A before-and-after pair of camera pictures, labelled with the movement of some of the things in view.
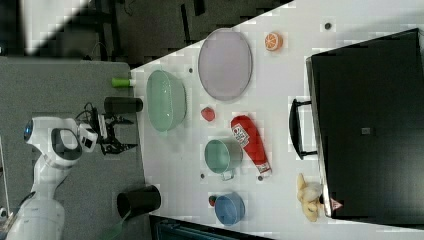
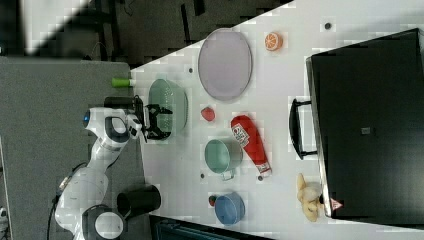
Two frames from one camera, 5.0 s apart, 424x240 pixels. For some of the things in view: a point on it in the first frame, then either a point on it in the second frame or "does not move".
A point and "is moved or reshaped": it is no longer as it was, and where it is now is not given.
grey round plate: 225,63 does not move
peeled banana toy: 308,195 does not move
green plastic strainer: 166,101 is moved or reshaped
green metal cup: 223,156 does not move
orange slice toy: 273,41 does not move
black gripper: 110,144 to 153,133
